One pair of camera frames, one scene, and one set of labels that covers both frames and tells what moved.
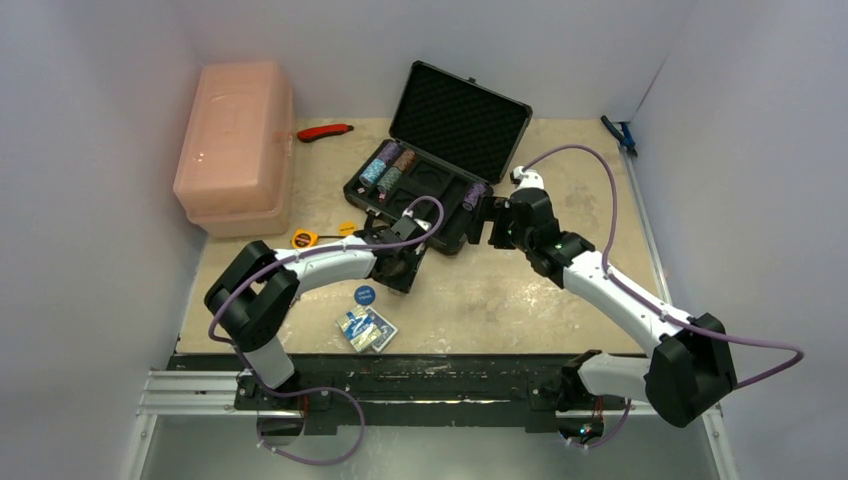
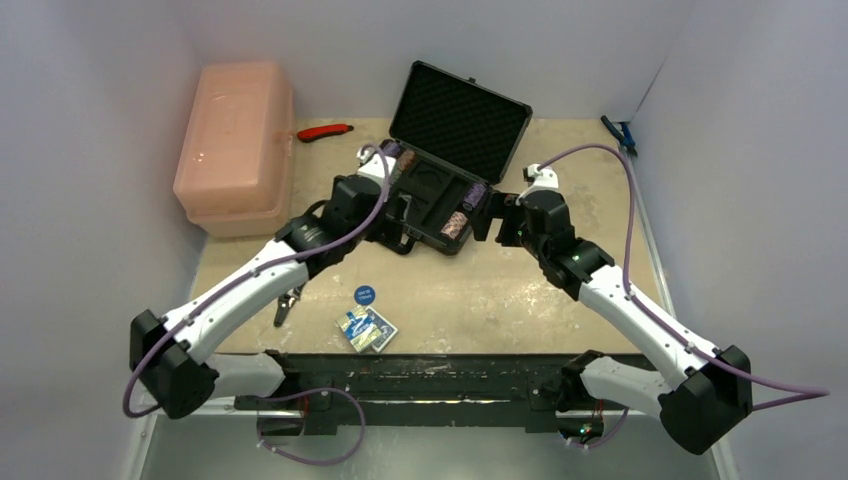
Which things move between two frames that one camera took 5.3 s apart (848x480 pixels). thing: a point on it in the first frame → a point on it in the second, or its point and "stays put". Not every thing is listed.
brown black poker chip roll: (406, 159) stays put
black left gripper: (402, 283) → (388, 230)
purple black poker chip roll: (472, 195) stays put
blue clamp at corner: (620, 132) stays put
